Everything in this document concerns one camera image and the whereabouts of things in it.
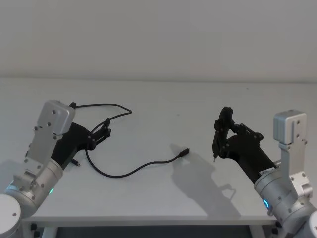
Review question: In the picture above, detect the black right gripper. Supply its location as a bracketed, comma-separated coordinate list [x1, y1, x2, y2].
[212, 119, 281, 185]

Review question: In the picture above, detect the black usb cable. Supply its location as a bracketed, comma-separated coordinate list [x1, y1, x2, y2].
[71, 103, 191, 178]

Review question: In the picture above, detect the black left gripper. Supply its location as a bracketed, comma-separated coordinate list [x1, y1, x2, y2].
[51, 102, 112, 171]

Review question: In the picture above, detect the white table frame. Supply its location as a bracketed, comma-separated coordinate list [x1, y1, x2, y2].
[23, 217, 282, 238]

